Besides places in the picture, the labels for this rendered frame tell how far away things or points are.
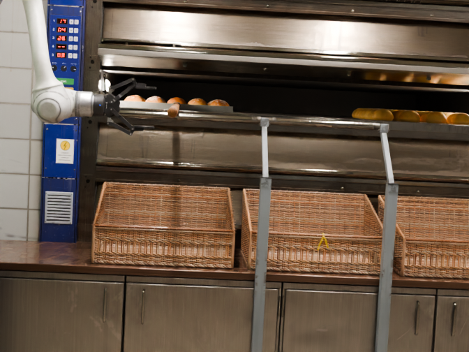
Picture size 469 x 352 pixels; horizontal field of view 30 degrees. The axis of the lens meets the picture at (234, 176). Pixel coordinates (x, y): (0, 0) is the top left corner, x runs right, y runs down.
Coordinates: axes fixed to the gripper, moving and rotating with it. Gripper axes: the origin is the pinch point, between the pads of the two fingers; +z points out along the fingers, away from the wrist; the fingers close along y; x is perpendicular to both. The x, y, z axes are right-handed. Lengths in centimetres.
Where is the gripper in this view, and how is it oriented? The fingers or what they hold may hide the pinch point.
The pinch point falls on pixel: (151, 107)
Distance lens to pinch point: 308.5
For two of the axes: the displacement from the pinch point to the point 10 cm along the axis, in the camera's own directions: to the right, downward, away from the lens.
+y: -0.5, 10.0, 0.8
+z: 10.0, 0.5, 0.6
